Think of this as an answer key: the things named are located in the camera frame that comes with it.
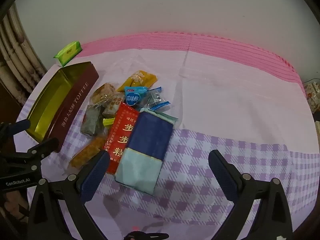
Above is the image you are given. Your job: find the yellow snack packet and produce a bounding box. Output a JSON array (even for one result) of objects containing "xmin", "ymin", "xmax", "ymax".
[{"xmin": 116, "ymin": 70, "xmax": 158, "ymax": 93}]

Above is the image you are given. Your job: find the clear packet of biscuits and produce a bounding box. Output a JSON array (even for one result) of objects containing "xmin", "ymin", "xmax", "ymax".
[{"xmin": 70, "ymin": 135, "xmax": 108, "ymax": 170}]

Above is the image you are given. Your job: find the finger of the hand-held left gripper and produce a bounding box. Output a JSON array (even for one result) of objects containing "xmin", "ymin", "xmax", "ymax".
[
  {"xmin": 0, "ymin": 119, "xmax": 31, "ymax": 142},
  {"xmin": 14, "ymin": 137, "xmax": 60, "ymax": 166}
]

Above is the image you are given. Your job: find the red packet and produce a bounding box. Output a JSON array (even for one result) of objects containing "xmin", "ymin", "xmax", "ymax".
[{"xmin": 104, "ymin": 102, "xmax": 140, "ymax": 175}]

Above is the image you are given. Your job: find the navy and light blue packet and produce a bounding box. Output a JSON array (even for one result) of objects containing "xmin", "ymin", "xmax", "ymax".
[{"xmin": 115, "ymin": 107, "xmax": 178, "ymax": 196}]

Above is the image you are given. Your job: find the floral patterned pot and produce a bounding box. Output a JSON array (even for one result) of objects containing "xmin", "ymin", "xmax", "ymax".
[{"xmin": 302, "ymin": 79, "xmax": 320, "ymax": 114}]

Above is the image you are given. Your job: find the pink and purple checked cloth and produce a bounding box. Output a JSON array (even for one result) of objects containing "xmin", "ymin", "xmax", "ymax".
[{"xmin": 15, "ymin": 32, "xmax": 316, "ymax": 240}]

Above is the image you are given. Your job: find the clear blue-edged candy packet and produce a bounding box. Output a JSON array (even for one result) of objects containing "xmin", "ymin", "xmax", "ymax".
[{"xmin": 145, "ymin": 87, "xmax": 171, "ymax": 111}]

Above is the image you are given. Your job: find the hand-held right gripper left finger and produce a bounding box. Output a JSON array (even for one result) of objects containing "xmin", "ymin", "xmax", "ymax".
[{"xmin": 27, "ymin": 150, "xmax": 125, "ymax": 240}]

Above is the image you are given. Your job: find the beige patterned curtain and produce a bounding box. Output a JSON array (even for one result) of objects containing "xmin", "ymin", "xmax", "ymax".
[{"xmin": 0, "ymin": 2, "xmax": 48, "ymax": 93}]

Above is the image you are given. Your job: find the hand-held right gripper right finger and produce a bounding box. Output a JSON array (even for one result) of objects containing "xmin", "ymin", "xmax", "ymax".
[{"xmin": 208, "ymin": 149, "xmax": 293, "ymax": 240}]

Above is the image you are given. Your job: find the clear nut cookie packet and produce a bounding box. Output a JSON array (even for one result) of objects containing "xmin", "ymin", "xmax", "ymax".
[{"xmin": 89, "ymin": 82, "xmax": 120, "ymax": 106}]

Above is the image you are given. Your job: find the blue white candy packet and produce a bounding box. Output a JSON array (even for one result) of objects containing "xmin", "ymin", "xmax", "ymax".
[{"xmin": 124, "ymin": 86, "xmax": 148, "ymax": 108}]

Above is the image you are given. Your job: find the maroon tin box gold inside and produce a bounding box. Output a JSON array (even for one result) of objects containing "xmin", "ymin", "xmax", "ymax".
[{"xmin": 26, "ymin": 61, "xmax": 99, "ymax": 153}]

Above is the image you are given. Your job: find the grey-green cake packet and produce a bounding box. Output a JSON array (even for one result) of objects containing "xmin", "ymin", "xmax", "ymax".
[{"xmin": 80, "ymin": 104, "xmax": 105, "ymax": 137}]

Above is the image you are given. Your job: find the yellow-green small candy packet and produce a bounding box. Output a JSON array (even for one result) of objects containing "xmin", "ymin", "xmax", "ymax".
[{"xmin": 102, "ymin": 117, "xmax": 116, "ymax": 128}]

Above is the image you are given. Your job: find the clear nougat packet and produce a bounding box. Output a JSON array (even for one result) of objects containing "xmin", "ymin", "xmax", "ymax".
[{"xmin": 102, "ymin": 92, "xmax": 125, "ymax": 118}]

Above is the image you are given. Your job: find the green tissue pack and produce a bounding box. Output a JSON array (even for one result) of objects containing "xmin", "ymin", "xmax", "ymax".
[{"xmin": 54, "ymin": 41, "xmax": 83, "ymax": 67}]

